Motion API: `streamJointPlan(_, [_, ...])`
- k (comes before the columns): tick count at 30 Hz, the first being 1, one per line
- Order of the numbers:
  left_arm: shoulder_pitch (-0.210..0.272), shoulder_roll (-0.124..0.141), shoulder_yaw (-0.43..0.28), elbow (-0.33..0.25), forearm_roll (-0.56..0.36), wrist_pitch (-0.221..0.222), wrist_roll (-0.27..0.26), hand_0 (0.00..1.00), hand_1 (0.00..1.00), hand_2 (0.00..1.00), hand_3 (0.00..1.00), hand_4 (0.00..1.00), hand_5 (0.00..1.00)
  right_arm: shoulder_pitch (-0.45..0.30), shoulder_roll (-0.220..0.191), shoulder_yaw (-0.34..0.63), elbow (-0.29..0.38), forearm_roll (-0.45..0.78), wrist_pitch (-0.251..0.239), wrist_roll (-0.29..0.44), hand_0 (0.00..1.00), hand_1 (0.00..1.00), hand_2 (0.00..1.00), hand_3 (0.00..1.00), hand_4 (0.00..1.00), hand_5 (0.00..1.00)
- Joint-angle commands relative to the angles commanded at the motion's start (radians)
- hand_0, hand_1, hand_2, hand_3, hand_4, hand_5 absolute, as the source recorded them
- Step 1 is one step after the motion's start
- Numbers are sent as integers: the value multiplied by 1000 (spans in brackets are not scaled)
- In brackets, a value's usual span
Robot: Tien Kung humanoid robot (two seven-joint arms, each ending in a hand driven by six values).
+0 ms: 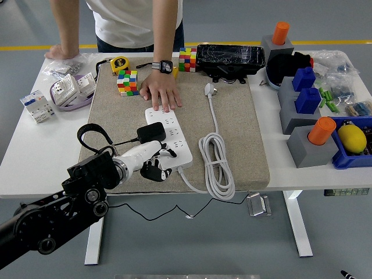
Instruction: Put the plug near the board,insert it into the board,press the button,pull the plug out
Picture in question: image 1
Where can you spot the person's right forearm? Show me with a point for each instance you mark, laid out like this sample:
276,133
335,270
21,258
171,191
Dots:
69,29

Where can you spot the clear bag of resistors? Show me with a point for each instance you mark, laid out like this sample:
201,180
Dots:
360,109

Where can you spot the white table leg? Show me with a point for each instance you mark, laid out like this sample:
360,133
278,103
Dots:
94,244
299,226

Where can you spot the grey-brown mat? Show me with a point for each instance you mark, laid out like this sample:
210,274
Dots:
244,139

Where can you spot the clear bag of blue parts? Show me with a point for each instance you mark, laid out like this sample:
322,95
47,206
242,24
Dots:
343,90

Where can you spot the person's left hand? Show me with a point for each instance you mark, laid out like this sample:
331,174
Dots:
161,90

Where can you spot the orange cylinder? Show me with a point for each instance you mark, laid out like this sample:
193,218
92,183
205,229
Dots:
280,32
322,131

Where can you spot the blue plastic block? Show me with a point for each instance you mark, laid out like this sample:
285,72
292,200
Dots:
303,79
308,101

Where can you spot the black box in clear wrap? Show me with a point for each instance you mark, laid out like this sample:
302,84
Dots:
229,56

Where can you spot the person's right hand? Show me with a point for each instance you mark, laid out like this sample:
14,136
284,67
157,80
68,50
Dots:
62,53

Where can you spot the tall colourful puzzle cube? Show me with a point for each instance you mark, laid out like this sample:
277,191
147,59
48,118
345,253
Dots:
188,59

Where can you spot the clear bag of screws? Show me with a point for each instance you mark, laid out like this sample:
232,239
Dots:
67,68

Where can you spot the person's left forearm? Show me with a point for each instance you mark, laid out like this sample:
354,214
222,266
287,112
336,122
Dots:
165,32

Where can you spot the pale blue round base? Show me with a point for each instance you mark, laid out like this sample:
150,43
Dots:
273,82

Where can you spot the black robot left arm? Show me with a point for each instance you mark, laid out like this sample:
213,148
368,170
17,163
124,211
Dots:
43,221

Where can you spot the yellow lemon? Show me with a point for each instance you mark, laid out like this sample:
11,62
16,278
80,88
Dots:
352,139

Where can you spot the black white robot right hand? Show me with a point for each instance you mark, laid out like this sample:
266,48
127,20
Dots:
348,276

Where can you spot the white circuit breaker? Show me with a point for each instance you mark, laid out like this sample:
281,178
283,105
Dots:
36,106

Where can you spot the white wall socket panel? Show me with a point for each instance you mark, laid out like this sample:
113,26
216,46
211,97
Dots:
64,88
85,82

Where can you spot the clear bag of small parts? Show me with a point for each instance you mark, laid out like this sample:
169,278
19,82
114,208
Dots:
331,59

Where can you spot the small black object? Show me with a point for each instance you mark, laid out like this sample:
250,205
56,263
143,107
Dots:
346,122

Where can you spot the small metal hook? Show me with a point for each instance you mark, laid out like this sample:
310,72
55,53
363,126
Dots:
263,83

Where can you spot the yellow tape measure chrome clip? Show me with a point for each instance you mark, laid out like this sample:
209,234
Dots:
175,72

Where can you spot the grey plastic block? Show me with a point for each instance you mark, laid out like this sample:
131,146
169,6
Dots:
308,154
293,120
268,45
286,88

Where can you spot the black fabric bundle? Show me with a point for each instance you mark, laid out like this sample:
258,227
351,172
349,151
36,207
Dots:
286,65

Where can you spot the small green cylinder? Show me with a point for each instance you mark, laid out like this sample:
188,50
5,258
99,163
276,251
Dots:
334,108
327,95
323,103
329,105
321,92

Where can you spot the person's torso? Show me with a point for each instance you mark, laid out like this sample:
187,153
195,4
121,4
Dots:
125,23

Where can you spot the yellow tape measure black print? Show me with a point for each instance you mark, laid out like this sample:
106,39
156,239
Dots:
119,64

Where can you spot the black wrist watch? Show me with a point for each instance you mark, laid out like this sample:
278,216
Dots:
165,67

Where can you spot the blue storage bin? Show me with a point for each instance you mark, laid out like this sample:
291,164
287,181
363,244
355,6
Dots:
346,162

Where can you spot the table control panel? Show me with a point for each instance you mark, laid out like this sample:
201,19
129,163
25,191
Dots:
346,192

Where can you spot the silver metal bracket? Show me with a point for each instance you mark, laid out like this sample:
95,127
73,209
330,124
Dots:
258,205

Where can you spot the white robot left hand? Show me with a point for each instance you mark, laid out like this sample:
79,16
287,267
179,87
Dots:
136,158

